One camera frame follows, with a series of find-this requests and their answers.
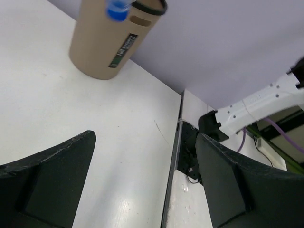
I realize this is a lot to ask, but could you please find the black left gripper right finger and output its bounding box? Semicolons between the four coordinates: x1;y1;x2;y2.
195;133;304;228

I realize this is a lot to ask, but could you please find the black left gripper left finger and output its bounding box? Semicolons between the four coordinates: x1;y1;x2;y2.
0;131;96;228

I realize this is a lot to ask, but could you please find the tan cylindrical bin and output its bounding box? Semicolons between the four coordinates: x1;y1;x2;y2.
69;0;168;80

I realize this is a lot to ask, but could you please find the blue cap barcode bottle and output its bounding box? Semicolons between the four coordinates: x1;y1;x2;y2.
106;0;133;22

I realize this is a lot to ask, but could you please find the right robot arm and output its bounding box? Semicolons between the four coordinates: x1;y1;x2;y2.
195;60;304;228

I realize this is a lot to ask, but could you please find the aluminium mounting rail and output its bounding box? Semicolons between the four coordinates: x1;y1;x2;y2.
160;90;202;228

